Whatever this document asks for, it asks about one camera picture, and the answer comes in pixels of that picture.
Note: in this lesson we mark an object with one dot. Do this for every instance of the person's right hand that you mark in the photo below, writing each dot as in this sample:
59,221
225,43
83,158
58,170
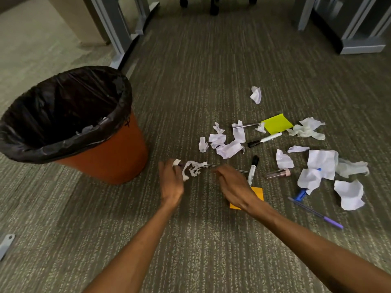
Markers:
238,189

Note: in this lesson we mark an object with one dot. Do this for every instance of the person's left hand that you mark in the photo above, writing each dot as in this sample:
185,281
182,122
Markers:
171,186

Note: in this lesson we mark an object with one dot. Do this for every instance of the person's left fingers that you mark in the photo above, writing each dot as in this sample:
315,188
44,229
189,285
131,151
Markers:
174,167

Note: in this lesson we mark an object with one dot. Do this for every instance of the person's right fingers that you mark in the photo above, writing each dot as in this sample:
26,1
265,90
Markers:
223,175

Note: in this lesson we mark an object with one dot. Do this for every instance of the thin silver pen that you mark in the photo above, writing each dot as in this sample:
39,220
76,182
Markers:
239,170

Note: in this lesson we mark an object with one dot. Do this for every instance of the torn white paper strip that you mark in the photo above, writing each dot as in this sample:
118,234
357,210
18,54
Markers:
193,169

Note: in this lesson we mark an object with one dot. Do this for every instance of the person's right forearm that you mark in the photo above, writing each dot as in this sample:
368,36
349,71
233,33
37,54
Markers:
314,250

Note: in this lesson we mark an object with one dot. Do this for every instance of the person's left forearm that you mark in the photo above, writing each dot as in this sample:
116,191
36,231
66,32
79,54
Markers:
137,250

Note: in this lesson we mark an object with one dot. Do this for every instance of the crumpled white paper scrap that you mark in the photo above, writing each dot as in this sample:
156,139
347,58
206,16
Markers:
239,133
256,94
284,160
217,140
229,149

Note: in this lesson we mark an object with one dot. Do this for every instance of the white marker with black cap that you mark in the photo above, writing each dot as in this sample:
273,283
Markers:
253,169
265,139

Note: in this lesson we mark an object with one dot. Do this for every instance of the small white paper scrap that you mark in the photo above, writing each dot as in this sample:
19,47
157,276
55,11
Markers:
261,128
297,148
203,145
218,128

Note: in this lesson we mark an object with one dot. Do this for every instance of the orange sticky note pad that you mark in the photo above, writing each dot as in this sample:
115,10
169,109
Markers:
259,193

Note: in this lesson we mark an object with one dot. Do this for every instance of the silver pen with clip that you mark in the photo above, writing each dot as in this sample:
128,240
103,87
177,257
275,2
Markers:
246,125

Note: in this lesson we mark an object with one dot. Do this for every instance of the clear tube with pink cap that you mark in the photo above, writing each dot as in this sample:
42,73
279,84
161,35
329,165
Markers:
279,173

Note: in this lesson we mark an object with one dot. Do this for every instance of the orange trash bin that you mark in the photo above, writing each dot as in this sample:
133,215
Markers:
113,155

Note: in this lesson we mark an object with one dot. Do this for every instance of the yellow-green sticky note pad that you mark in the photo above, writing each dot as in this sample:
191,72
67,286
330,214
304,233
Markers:
277,123

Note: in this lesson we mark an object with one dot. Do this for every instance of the blue marker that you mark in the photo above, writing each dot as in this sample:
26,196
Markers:
301,195

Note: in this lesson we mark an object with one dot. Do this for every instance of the torn white paper piece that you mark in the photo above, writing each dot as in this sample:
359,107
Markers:
309,180
349,195

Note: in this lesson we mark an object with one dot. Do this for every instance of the crumpled white tissue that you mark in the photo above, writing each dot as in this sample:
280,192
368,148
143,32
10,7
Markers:
307,128
351,168

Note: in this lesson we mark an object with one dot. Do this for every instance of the purple ballpoint pen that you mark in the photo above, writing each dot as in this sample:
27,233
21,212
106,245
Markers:
314,213

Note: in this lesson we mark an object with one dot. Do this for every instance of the large white paper sheet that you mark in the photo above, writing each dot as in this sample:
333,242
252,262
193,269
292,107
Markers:
322,163

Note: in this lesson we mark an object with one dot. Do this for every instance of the black plastic bin liner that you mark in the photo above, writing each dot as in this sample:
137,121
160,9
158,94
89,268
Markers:
61,112

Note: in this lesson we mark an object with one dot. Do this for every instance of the grey desk leg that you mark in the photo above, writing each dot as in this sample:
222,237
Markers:
146,12
113,27
305,12
360,36

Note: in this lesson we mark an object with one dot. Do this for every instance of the beige cabinet panel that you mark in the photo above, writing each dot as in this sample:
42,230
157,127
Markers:
76,18

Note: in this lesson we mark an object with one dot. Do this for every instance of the grey metal clip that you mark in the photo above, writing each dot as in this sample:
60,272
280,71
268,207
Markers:
6,245

